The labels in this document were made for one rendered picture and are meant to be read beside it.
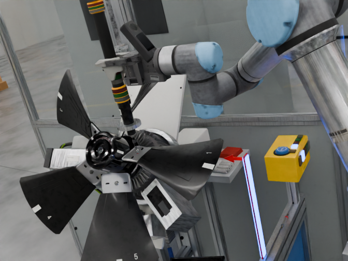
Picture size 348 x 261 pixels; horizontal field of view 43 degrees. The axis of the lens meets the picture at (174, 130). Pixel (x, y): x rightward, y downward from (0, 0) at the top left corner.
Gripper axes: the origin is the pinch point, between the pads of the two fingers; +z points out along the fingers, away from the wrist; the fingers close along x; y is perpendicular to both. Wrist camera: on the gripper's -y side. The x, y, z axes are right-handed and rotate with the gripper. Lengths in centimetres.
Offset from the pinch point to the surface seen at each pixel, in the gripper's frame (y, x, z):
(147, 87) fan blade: 12.4, 10.2, -5.2
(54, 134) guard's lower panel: 58, 70, 110
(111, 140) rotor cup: 23.7, -3.6, 2.4
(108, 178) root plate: 35.2, -6.8, 5.2
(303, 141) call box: 41, 32, -44
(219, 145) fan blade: 29.8, 6.2, -27.7
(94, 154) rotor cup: 27.2, -6.1, 8.4
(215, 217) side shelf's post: 91, 53, 6
